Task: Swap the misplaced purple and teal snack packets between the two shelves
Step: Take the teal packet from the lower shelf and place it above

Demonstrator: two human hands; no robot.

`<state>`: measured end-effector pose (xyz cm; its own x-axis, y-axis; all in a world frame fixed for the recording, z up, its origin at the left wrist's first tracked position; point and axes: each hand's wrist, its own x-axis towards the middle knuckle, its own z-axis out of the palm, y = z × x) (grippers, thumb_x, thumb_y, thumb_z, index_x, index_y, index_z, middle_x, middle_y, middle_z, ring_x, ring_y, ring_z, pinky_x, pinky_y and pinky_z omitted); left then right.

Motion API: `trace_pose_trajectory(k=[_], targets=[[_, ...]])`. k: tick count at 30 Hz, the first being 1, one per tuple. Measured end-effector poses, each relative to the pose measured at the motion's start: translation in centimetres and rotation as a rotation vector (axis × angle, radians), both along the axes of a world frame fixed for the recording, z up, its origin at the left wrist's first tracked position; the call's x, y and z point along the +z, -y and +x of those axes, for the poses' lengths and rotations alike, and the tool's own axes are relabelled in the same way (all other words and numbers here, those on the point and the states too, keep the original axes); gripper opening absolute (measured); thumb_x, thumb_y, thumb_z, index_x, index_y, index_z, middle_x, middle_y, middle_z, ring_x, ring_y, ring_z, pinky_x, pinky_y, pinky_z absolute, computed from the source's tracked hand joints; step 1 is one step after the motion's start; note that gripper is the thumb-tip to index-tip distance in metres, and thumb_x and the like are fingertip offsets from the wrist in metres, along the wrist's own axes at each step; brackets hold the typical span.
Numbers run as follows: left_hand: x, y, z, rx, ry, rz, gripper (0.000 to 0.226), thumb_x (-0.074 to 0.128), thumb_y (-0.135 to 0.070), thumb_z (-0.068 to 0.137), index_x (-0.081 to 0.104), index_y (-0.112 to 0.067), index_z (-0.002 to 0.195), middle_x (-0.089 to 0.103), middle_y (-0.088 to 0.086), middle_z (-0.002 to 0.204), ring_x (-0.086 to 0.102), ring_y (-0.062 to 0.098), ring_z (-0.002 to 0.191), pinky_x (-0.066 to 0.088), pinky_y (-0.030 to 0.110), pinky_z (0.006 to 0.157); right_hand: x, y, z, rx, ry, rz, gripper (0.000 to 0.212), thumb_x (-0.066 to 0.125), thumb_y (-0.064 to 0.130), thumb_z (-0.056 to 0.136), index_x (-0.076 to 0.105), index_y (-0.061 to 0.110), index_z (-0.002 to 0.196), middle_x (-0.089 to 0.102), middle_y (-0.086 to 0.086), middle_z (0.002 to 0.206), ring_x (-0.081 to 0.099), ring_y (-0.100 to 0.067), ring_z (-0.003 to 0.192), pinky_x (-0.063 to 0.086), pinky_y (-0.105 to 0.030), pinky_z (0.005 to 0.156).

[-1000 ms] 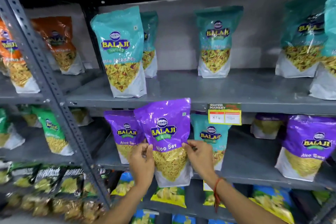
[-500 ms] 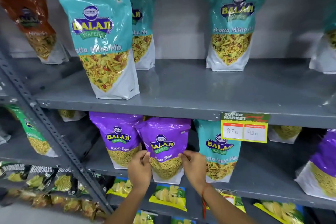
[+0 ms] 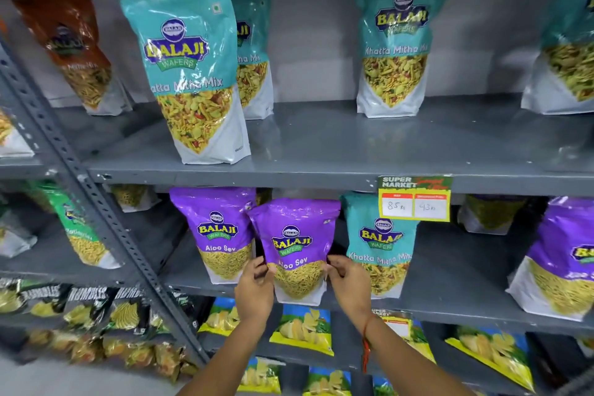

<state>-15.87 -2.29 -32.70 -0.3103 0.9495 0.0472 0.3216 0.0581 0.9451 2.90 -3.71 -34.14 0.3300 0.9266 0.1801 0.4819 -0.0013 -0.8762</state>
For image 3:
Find grey metal shelf rack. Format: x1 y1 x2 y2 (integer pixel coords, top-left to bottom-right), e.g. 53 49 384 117
0 0 594 396

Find grey perforated shelf upright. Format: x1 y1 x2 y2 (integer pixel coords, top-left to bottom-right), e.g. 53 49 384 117
0 38 209 366

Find teal snack packet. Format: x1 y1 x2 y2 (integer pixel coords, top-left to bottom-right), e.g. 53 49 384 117
351 0 464 119
226 0 275 121
341 192 420 300
521 0 594 115
120 0 252 166

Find red thread wristband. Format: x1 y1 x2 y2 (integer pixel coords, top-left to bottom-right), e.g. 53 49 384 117
360 314 377 374

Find green snack packet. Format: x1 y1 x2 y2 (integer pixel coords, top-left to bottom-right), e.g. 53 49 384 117
27 180 123 270

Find person's right forearm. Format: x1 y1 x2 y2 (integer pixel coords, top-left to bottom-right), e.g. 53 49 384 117
359 312 476 396

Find yellow shelf price tag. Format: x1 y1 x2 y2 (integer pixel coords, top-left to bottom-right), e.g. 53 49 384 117
378 175 453 223
371 309 414 341

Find row of black chip packets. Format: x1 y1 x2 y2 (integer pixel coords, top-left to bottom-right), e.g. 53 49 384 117
0 278 198 337

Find orange brown snack packet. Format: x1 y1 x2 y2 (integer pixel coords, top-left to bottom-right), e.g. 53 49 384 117
12 0 133 117

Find row of orange snack packets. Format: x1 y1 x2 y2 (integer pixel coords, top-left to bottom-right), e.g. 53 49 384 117
25 327 201 383

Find person's right hand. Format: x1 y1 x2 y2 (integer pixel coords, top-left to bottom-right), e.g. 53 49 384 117
324 254 373 322

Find person's left hand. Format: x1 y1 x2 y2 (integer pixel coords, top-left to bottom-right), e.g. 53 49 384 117
234 256 278 324

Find group of blue yellow chip packets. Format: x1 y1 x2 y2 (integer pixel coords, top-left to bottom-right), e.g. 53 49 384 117
198 297 536 396

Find white yellow snack packet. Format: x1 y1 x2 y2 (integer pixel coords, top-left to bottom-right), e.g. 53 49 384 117
108 184 161 214
0 205 38 258
0 108 36 159

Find person's left forearm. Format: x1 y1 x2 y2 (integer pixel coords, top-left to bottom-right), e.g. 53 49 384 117
178 314 271 396

